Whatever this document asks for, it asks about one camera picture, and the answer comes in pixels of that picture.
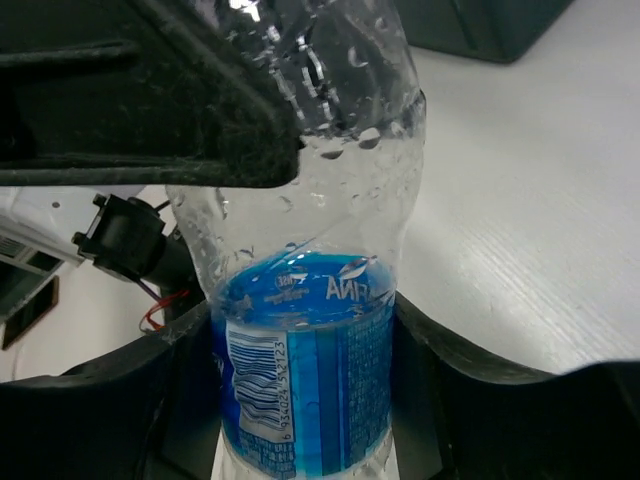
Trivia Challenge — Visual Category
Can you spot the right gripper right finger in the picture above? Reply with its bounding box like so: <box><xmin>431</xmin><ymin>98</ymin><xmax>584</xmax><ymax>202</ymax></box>
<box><xmin>392</xmin><ymin>297</ymin><xmax>639</xmax><ymax>479</ymax></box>

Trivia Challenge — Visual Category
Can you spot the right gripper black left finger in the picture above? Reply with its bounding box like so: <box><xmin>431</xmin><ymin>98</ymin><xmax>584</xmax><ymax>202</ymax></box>
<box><xmin>1</xmin><ymin>304</ymin><xmax>220</xmax><ymax>479</ymax></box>

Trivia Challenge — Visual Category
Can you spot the clear bottle blue label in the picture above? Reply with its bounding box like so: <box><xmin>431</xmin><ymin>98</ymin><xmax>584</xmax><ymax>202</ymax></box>
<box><xmin>167</xmin><ymin>1</ymin><xmax>426</xmax><ymax>479</ymax></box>

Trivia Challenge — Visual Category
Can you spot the dark green plastic bin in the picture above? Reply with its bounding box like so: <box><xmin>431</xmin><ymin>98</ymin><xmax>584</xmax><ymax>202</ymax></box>
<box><xmin>395</xmin><ymin>0</ymin><xmax>572</xmax><ymax>64</ymax></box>

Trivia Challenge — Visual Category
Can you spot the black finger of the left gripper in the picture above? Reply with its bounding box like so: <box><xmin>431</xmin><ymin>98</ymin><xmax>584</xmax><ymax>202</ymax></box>
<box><xmin>1</xmin><ymin>1</ymin><xmax>301</xmax><ymax>188</ymax></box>

